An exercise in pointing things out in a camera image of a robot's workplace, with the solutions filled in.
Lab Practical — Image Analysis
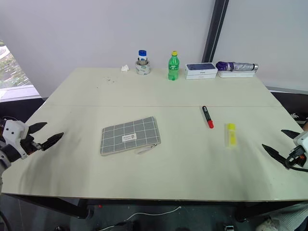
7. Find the black and white sneaker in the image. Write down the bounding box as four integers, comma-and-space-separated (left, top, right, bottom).
289, 111, 308, 125

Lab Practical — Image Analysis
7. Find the black marker with red cap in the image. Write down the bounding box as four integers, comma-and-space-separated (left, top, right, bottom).
201, 105, 215, 129

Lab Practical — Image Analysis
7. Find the white bottle with blue cap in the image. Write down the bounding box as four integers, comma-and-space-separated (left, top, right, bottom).
138, 49, 148, 65

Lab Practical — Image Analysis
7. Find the white cable on floor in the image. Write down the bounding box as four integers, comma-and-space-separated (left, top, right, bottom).
99, 205, 182, 231

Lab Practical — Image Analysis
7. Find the white packing tape roll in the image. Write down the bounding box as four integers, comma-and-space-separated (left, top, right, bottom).
134, 59, 152, 76

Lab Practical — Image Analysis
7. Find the yellow highlighter pen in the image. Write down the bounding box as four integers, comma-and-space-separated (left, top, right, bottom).
224, 123, 239, 150

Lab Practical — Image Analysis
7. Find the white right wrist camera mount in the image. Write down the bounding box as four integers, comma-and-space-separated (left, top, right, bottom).
292, 131, 308, 154

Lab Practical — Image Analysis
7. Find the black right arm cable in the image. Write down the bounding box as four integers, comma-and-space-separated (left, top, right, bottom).
284, 155, 308, 173

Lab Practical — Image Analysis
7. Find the window with outdoor view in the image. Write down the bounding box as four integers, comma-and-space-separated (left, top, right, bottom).
0, 39, 42, 102

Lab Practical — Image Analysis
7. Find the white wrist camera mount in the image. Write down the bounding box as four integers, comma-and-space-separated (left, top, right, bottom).
2, 119, 28, 160
292, 131, 308, 154

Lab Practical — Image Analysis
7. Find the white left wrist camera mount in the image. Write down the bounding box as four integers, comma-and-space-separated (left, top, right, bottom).
2, 119, 28, 160

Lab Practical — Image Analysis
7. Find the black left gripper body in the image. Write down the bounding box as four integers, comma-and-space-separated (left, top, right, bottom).
20, 134, 46, 155

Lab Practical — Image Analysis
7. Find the dark vertical wall post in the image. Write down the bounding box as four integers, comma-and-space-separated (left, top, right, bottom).
201, 0, 230, 64

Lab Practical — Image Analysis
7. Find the white phone box dark lid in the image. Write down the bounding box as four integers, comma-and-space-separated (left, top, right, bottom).
184, 63, 218, 80

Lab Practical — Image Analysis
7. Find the bystander in light striped clothing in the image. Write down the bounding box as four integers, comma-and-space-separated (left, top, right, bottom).
255, 201, 308, 231

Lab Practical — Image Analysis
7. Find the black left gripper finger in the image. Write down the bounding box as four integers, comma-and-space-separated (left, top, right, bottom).
40, 131, 65, 152
28, 122, 48, 135

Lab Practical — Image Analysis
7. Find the green soda bottle yellow cap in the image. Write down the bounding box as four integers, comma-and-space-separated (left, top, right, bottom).
167, 50, 180, 81

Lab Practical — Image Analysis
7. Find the flat white box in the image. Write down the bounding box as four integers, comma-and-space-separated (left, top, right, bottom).
218, 70, 256, 79

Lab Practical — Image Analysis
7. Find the purple folded umbrella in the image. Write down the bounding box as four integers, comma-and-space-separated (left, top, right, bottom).
215, 61, 259, 72

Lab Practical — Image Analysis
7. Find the grey checked pencil pouch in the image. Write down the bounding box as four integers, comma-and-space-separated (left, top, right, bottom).
100, 116, 162, 157

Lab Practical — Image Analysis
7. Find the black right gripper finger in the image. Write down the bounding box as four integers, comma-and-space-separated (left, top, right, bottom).
261, 143, 289, 167
281, 129, 301, 140

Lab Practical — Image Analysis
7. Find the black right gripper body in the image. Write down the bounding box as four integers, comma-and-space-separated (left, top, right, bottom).
285, 147, 308, 170

